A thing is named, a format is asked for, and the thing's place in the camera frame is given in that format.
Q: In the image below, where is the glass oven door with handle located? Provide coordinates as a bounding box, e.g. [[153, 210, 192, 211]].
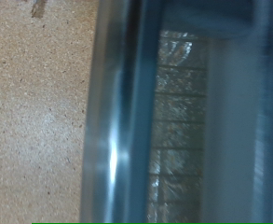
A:
[[79, 0, 273, 224]]

